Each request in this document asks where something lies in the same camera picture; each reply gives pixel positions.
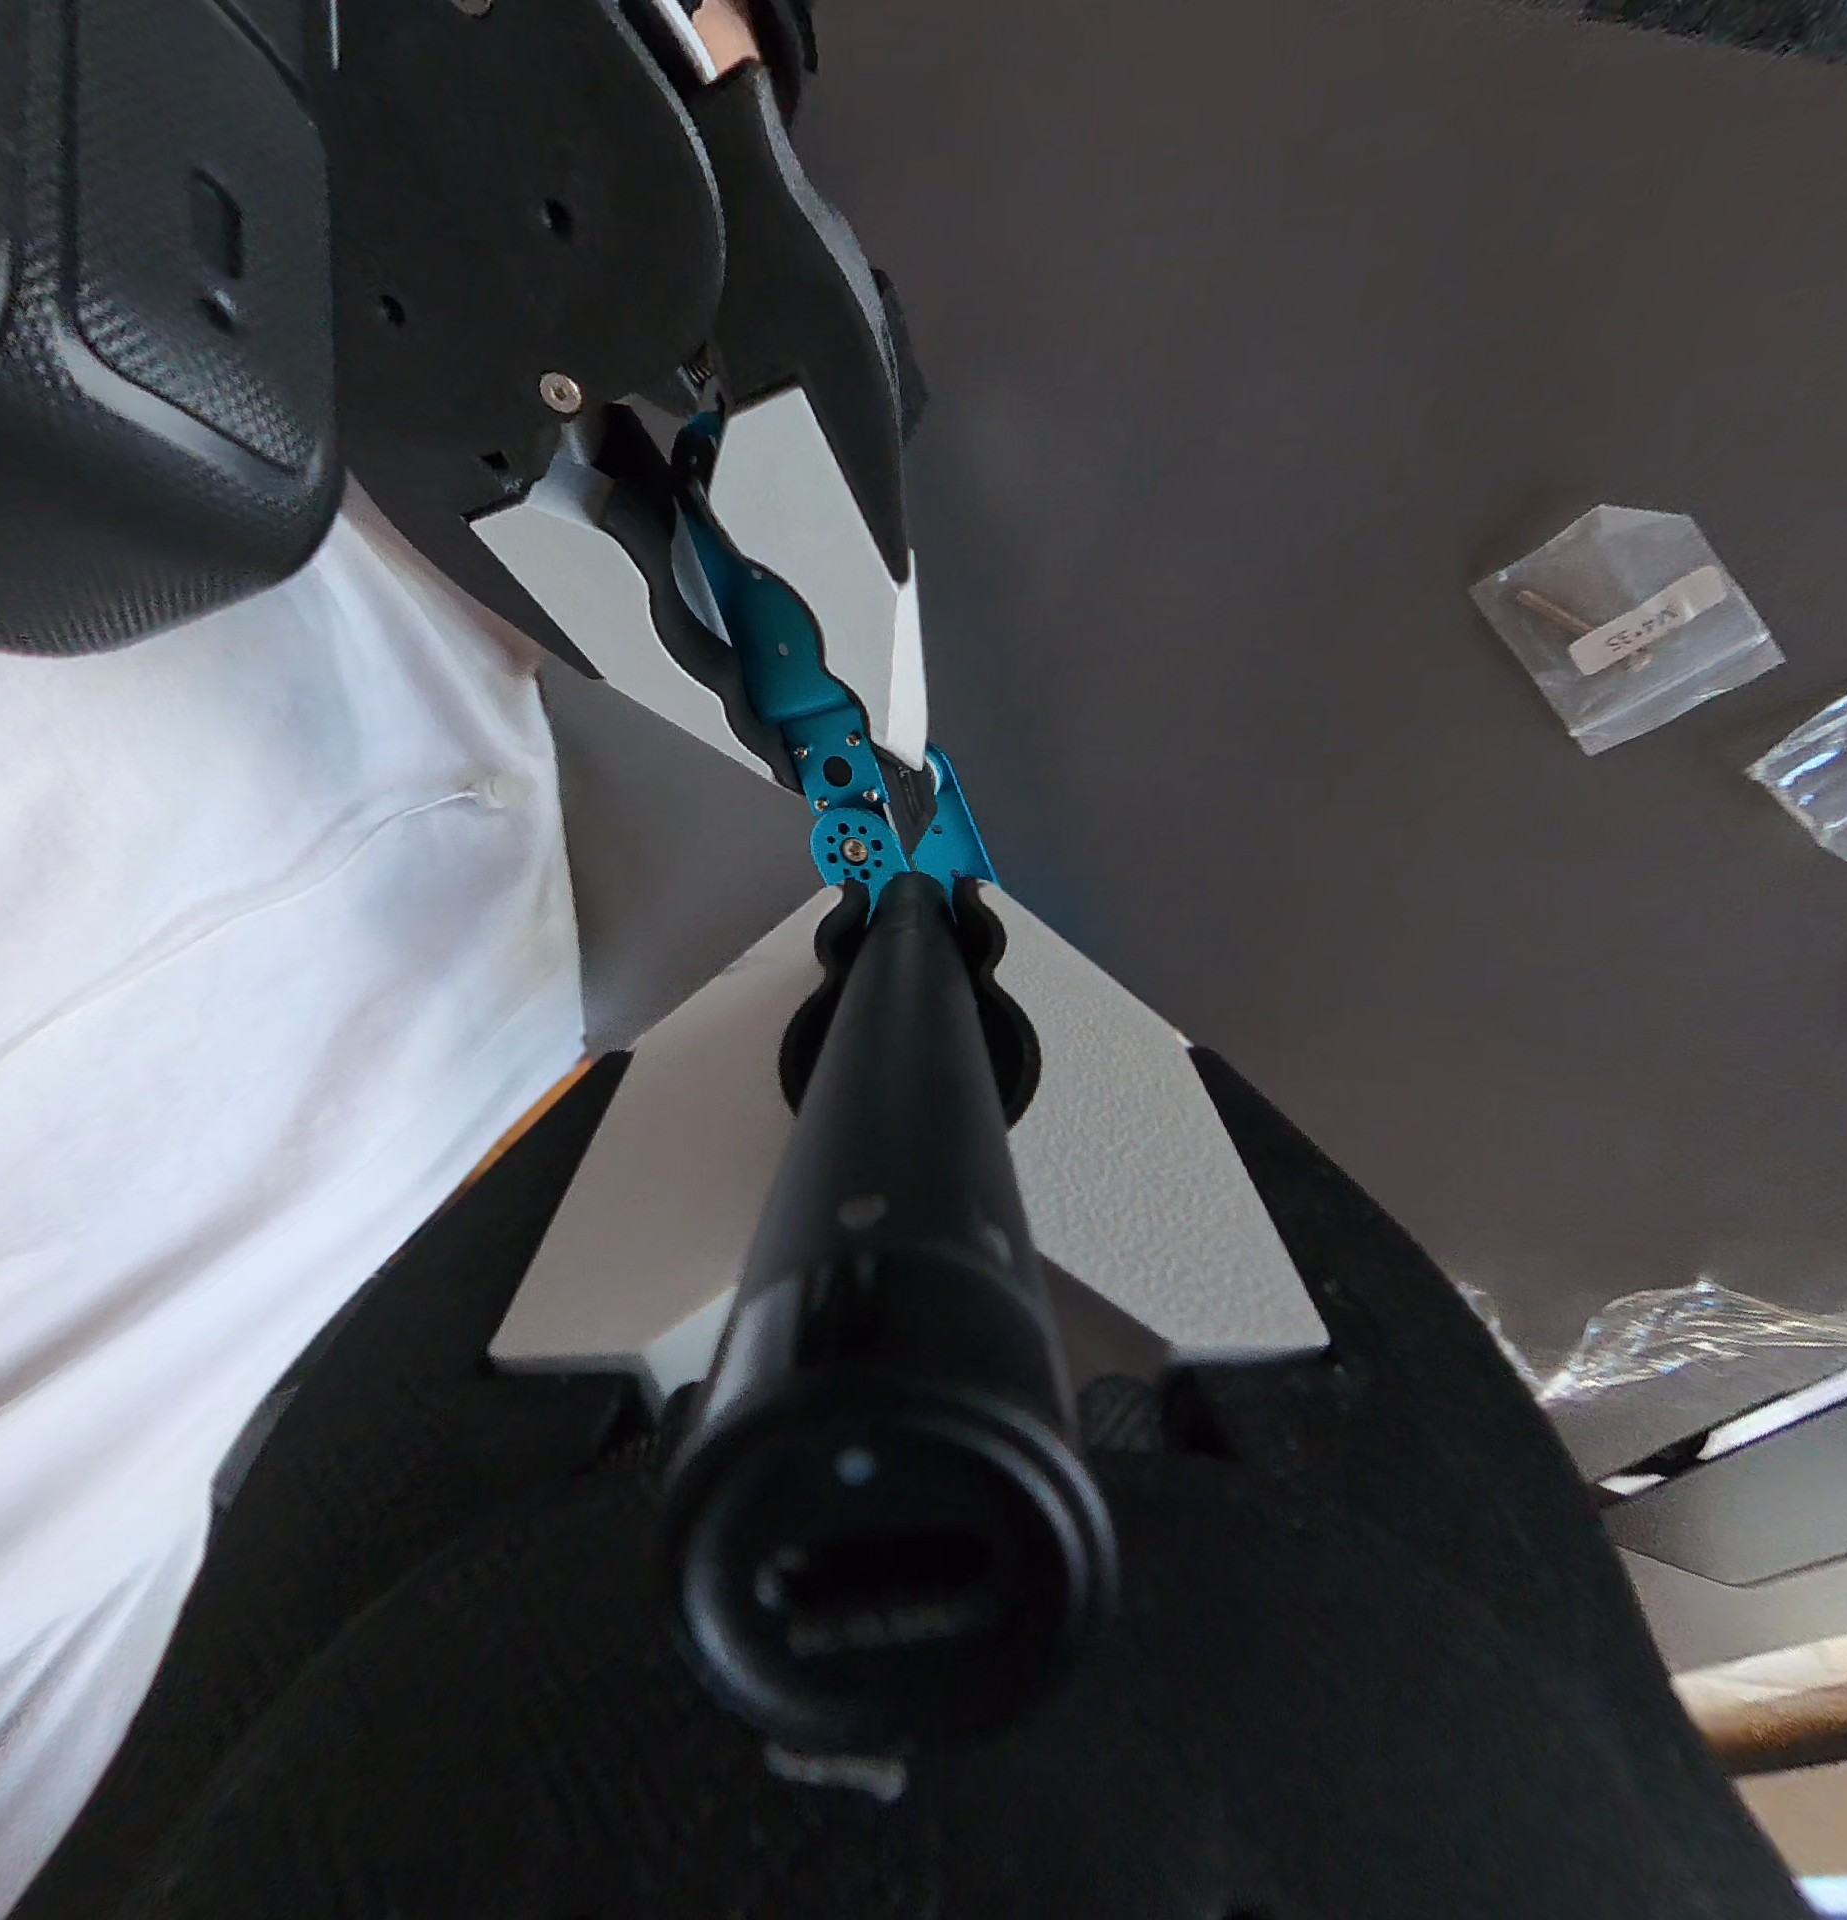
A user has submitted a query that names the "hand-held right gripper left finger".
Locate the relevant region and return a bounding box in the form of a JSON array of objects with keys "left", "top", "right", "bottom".
[{"left": 490, "top": 883, "right": 876, "bottom": 1408}]

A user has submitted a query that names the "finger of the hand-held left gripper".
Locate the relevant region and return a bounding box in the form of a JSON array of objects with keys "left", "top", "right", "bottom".
[
  {"left": 466, "top": 407, "right": 808, "bottom": 796},
  {"left": 711, "top": 372, "right": 933, "bottom": 759}
]

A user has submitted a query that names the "unlabelled clear plastic bag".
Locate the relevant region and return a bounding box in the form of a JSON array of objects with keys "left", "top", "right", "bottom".
[{"left": 1744, "top": 670, "right": 1847, "bottom": 863}]

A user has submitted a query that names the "blue metal bracket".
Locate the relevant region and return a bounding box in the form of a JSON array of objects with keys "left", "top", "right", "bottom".
[{"left": 666, "top": 416, "right": 1004, "bottom": 921}]

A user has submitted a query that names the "black electric screwdriver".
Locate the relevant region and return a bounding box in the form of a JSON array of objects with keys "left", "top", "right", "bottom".
[{"left": 666, "top": 873, "right": 1124, "bottom": 1758}]

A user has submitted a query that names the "labelled clear zip bag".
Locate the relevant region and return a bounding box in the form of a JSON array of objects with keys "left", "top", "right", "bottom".
[{"left": 1467, "top": 500, "right": 1792, "bottom": 754}]

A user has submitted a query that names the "black flat sheet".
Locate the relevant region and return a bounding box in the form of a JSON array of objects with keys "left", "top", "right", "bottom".
[{"left": 1595, "top": 1373, "right": 1847, "bottom": 1595}]

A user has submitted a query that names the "crumpled clear plastic wrap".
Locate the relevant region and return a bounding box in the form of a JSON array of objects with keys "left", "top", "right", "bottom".
[{"left": 1461, "top": 1275, "right": 1847, "bottom": 1444}]

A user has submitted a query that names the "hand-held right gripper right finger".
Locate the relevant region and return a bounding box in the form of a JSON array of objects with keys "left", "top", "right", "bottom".
[{"left": 950, "top": 883, "right": 1333, "bottom": 1370}]

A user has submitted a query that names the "person's white printed shirt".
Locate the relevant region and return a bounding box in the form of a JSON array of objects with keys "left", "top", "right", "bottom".
[{"left": 0, "top": 477, "right": 589, "bottom": 1920}]

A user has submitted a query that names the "wooden bar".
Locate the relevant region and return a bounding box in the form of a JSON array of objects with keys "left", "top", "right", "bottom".
[{"left": 1671, "top": 1631, "right": 1847, "bottom": 1775}]

